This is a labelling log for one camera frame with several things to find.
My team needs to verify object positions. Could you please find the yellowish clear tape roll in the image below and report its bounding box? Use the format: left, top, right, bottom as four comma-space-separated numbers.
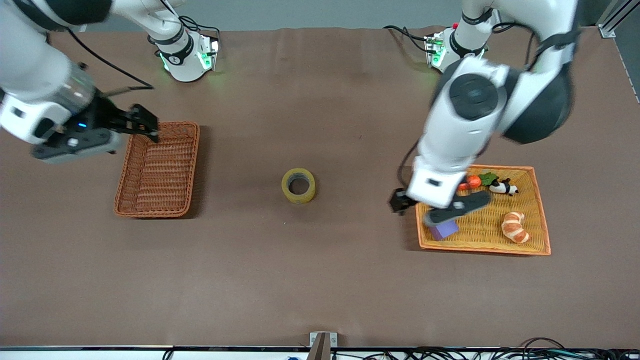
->
281, 168, 317, 205

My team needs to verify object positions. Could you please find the brown deep wicker basket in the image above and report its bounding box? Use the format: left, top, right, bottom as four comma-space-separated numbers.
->
113, 121, 201, 219

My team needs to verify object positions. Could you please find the orange flat wicker basket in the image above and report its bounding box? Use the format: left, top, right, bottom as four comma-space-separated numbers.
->
413, 164, 552, 256

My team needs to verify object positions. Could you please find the purple cube block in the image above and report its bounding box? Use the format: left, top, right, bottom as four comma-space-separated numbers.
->
428, 219, 460, 242

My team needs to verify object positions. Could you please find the orange toy carrot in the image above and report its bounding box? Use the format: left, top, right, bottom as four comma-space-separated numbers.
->
457, 172, 499, 192

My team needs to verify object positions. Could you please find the right base connector board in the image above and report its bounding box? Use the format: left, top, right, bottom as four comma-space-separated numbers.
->
198, 37, 220, 72

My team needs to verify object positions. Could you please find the base connector board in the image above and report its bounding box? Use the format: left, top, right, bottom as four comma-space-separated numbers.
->
198, 37, 220, 72
424, 32, 447, 68

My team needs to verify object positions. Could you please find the black white panda toy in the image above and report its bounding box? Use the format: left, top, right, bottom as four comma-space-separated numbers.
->
488, 178, 519, 197

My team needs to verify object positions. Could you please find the toy croissant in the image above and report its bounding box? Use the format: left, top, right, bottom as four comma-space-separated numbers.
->
501, 211, 531, 244

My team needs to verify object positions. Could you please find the brown table cover sheet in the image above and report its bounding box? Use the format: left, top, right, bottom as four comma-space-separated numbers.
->
0, 26, 640, 349

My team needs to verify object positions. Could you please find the left base connector board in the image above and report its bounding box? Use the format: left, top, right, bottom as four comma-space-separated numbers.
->
424, 32, 447, 68

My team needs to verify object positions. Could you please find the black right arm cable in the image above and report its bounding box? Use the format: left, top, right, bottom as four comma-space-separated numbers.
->
65, 27, 155, 97

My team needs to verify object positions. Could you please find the black right base cable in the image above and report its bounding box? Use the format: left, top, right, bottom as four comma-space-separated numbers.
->
150, 0, 221, 51

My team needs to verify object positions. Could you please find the black base cable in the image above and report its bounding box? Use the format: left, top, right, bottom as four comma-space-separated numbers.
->
382, 25, 432, 53
150, 0, 221, 51

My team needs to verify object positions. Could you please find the black cable bundle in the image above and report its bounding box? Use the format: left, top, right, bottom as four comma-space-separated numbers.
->
330, 337, 640, 360

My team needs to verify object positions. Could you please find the metal table edge bracket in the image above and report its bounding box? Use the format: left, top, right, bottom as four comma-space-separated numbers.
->
309, 331, 338, 360

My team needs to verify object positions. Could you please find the black left base cable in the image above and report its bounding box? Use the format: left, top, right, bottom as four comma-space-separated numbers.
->
382, 25, 432, 53

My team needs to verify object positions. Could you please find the aluminium frame profile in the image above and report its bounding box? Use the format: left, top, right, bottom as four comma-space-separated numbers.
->
597, 0, 640, 39

